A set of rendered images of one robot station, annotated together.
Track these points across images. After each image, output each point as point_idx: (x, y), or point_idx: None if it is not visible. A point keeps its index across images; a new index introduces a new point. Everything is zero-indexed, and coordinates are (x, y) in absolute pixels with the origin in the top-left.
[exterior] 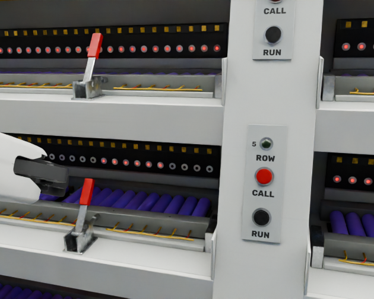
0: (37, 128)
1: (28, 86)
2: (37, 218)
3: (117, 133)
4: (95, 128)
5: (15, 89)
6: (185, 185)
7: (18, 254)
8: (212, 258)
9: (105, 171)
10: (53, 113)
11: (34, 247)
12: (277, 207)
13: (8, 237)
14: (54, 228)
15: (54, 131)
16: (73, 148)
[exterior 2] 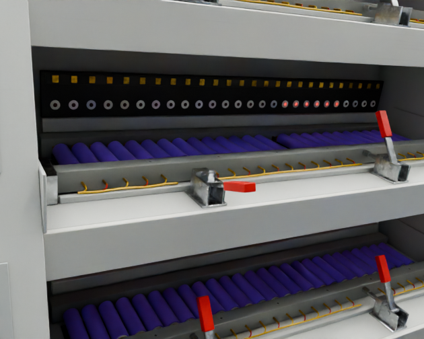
0: (364, 56)
1: (303, 7)
2: (305, 168)
3: None
4: (413, 56)
5: (297, 10)
6: (354, 122)
7: (362, 197)
8: None
9: (287, 116)
10: (384, 39)
11: (367, 187)
12: None
13: (330, 187)
14: (346, 170)
15: (378, 60)
16: (254, 91)
